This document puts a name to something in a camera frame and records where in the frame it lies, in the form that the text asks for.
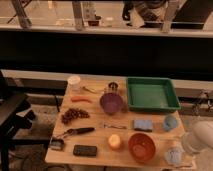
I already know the blue sponge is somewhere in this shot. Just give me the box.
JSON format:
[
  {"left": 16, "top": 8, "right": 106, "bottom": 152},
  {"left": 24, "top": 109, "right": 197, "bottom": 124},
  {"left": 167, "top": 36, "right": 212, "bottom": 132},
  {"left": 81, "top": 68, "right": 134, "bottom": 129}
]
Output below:
[{"left": 133, "top": 120, "right": 153, "bottom": 132}]

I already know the bunch of dark grapes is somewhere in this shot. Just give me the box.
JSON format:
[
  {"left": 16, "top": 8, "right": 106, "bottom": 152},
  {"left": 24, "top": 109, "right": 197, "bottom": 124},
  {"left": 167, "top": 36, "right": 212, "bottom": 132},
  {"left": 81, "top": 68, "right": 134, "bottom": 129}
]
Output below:
[{"left": 61, "top": 108, "right": 90, "bottom": 125}]

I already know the green plastic tray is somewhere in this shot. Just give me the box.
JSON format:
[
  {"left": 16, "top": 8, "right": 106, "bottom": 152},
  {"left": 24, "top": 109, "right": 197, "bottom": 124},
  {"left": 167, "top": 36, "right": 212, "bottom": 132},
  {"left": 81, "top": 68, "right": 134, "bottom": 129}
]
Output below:
[{"left": 126, "top": 77, "right": 180, "bottom": 113}]

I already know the black rectangular case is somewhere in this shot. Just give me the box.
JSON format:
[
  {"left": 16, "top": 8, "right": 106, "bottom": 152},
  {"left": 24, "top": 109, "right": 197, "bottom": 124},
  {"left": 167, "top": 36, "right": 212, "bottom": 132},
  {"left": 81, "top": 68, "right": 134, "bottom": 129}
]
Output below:
[{"left": 73, "top": 145, "right": 97, "bottom": 157}]

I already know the light blue towel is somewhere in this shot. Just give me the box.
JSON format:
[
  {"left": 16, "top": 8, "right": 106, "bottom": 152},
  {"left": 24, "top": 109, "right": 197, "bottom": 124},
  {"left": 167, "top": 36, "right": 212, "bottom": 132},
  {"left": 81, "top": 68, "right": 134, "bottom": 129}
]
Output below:
[{"left": 164, "top": 147, "right": 192, "bottom": 168}]

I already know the white plastic cup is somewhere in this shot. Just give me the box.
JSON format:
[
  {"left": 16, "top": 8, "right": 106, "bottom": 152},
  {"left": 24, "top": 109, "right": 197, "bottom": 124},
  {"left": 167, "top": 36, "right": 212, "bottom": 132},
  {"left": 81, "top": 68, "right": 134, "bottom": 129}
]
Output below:
[{"left": 68, "top": 75, "right": 81, "bottom": 91}]

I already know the purple bowl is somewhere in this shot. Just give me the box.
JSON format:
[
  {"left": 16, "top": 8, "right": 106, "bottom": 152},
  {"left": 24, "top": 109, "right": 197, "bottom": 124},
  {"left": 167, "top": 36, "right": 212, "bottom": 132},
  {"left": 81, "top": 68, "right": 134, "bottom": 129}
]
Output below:
[{"left": 100, "top": 93, "right": 124, "bottom": 114}]

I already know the black chair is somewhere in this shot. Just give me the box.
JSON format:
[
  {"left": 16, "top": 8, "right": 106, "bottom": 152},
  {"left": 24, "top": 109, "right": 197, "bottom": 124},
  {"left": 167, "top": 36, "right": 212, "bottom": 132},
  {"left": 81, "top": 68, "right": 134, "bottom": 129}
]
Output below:
[{"left": 0, "top": 71, "right": 33, "bottom": 171}]

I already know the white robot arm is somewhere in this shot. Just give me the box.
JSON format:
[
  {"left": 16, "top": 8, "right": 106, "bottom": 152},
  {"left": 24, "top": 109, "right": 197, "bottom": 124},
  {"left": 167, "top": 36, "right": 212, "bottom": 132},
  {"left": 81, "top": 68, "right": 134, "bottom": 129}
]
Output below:
[{"left": 181, "top": 121, "right": 213, "bottom": 155}]

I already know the metal fork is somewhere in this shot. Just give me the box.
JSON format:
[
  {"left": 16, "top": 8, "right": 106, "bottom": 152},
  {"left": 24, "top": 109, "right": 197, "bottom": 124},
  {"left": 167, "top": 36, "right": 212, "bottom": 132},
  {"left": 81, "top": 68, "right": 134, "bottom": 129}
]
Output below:
[{"left": 99, "top": 123, "right": 127, "bottom": 129}]

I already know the small black metal clip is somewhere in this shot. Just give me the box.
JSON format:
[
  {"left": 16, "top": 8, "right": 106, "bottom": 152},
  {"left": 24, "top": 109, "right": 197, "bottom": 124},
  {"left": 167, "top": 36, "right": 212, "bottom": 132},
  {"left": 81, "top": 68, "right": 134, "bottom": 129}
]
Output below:
[{"left": 49, "top": 138, "right": 65, "bottom": 151}]

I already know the red-orange bowl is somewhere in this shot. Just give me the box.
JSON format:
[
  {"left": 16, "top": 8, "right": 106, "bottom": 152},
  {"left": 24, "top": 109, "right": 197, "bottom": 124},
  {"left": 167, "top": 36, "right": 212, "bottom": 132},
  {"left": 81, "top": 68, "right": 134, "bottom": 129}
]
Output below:
[{"left": 128, "top": 133, "right": 156, "bottom": 163}]

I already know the light blue cup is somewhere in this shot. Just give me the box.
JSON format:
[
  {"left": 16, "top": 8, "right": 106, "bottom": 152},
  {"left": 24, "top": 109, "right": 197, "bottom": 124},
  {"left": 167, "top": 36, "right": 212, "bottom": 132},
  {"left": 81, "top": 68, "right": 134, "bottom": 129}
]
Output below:
[{"left": 163, "top": 114, "right": 178, "bottom": 131}]

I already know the yellow-red apple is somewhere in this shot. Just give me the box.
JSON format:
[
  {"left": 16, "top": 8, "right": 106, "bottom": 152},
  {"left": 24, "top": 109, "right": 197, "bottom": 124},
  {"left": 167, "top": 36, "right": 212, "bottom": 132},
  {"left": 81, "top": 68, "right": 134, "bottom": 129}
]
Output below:
[{"left": 108, "top": 134, "right": 122, "bottom": 150}]

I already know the small metal cup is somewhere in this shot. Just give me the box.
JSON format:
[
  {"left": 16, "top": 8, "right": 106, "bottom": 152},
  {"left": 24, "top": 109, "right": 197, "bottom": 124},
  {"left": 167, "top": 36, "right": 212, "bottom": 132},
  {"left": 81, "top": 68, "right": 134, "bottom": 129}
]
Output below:
[{"left": 108, "top": 82, "right": 118, "bottom": 93}]

